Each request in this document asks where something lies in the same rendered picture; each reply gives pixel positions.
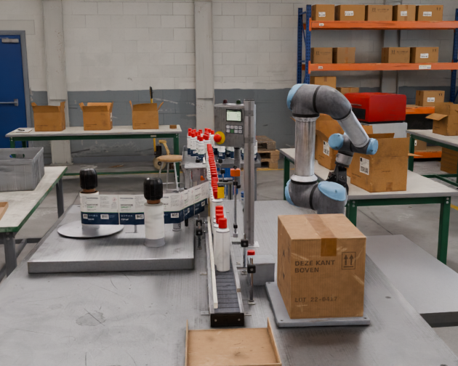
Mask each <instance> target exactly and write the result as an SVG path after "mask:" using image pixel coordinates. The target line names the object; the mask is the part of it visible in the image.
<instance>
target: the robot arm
mask: <svg viewBox="0 0 458 366"><path fill-rule="evenodd" d="M286 103H287V107H288V108H289V109H290V110H291V111H292V116H293V117H294V119H295V120H296V125H295V154H294V174H293V175H292V176H291V179H290V180H289V181H288V182H287V183H286V187H285V196H286V200H287V201H288V202H289V204H291V205H293V206H296V207H301V208H307V209H311V210H314V211H317V214H344V212H345V206H346V203H347V197H348V190H349V187H348V185H347V169H346V168H349V165H350V164H351V161H352V159H353V154H354V153H362V154H366V155H374V154H375V153H376V152H377V149H378V141H377V140H376V139H372V138H369V137H368V135H367V134H366V132H365V131H364V129H363V127H362V126H361V124H360V123H359V121H358V119H357V118H356V116H355V115H354V113H353V111H352V106H351V104H350V102H349V101H348V100H347V98H346V97H345V96H344V95H343V94H342V93H340V92H339V91H337V90H336V89H335V88H333V87H330V86H324V85H323V86H322V85H313V84H296V85H294V86H293V87H292V88H291V90H290V91H289V94H288V97H287V101H286ZM320 113H323V114H327V115H330V116H331V117H332V118H333V119H334V120H336V121H337V122H338V124H339V125H340V126H341V127H342V129H343V131H344V132H345V133H344V134H332V135H331V136H330V137H329V140H328V143H329V146H330V148H332V149H334V150H338V153H337V154H336V156H337V157H336V161H335V164H336V166H335V169H334V172H329V175H328V177H327V179H326V180H325V181H324V182H319V184H317V179H318V178H317V177H316V176H315V174H314V163H315V142H316V119H317V118H319V117H320ZM345 167H346V168H345Z"/></svg>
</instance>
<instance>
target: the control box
mask: <svg viewBox="0 0 458 366"><path fill-rule="evenodd" d="M226 109H239V110H242V122H232V121H226ZM244 116H245V110H244V104H241V105H236V104H234V103H228V105H223V104H216V105H214V135H215V134H219V135H220V136H221V137H222V139H221V141H220V142H214V145H215V146H223V147H240V148H244V143H245V137H244ZM225 124H227V125H240V126H243V134H229V133H226V127H225ZM255 145H256V105H254V146H255Z"/></svg>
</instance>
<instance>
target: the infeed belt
mask: <svg viewBox="0 0 458 366"><path fill-rule="evenodd" d="M212 247H213V255H214V239H213V234H212ZM214 271H215V280H216V288H217V308H216V309H215V308H214V313H215V314H233V313H240V308H239V303H238V296H237V291H236V284H235V279H234V275H233V267H232V263H231V258H230V271H229V272H218V271H217V267H216V266H214Z"/></svg>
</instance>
